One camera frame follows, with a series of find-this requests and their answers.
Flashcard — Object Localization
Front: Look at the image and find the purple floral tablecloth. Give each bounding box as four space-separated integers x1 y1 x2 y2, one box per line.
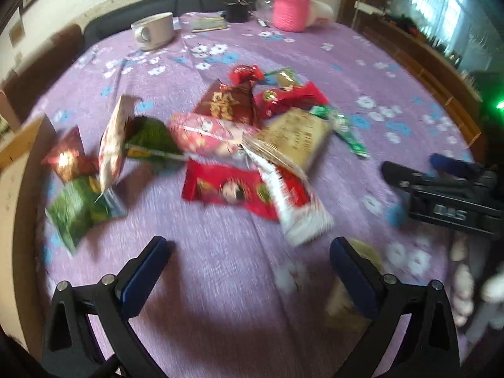
24 10 485 378

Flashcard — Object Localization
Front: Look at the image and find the red snack packet green label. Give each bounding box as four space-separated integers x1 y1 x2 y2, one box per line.
254 83 329 121

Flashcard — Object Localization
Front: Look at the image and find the bottle in pink knitted sleeve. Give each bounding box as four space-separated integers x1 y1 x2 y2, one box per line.
271 0 316 32

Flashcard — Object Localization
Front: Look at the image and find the white red snack packet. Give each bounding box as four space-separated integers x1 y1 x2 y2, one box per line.
252 153 335 247

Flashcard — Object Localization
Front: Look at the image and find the black leather sofa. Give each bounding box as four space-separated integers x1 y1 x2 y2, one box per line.
84 0 281 46

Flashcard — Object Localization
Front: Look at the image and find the white ceramic cup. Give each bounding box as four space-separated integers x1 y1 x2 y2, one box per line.
131 13 176 51

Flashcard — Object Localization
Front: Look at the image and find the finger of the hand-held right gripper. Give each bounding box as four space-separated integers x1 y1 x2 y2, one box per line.
430 153 485 180
381 161 434 193

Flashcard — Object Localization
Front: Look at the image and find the brown armchair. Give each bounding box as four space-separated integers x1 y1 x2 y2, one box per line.
0 24 85 116

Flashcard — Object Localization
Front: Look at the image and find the flat printed card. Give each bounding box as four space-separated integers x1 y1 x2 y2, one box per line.
191 18 229 33

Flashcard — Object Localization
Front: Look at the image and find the long green stick packet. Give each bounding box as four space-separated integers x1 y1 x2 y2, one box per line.
311 104 371 159

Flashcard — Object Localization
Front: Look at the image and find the light green snack packet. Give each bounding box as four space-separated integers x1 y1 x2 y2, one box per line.
45 175 129 255

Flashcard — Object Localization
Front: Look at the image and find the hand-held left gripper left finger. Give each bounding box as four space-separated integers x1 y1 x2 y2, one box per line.
41 235 168 378

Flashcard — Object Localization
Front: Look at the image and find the cardboard box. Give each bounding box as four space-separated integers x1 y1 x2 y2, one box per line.
0 114 58 347

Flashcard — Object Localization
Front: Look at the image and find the beige biscuit packet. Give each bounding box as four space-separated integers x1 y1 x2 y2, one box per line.
242 108 331 175

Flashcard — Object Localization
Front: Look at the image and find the small red candy wrapper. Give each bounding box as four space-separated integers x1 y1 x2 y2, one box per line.
230 64 264 85

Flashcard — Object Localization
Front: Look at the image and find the white pink snack packet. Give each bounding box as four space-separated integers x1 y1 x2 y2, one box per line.
98 94 138 194

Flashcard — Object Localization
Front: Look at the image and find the dark green snack packet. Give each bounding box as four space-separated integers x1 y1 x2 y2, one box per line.
124 116 187 164

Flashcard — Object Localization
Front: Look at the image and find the shiny red snack packet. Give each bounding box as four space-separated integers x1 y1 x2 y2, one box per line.
41 126 99 184

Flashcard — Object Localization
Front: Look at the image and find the small green yellow packet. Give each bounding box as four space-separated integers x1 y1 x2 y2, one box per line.
264 67 302 88

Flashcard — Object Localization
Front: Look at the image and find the wooden side cabinet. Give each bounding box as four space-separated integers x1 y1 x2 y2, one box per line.
352 2 487 154

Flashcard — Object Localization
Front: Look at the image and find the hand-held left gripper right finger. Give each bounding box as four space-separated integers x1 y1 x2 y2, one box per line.
330 237 461 378

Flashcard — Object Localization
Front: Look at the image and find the dark red gold-print packet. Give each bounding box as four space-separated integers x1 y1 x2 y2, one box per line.
193 79 261 129

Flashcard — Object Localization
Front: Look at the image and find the small white cup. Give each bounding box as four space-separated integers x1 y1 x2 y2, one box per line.
311 0 335 26

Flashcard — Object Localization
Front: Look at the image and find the small black container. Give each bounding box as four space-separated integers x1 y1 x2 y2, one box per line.
222 0 253 23

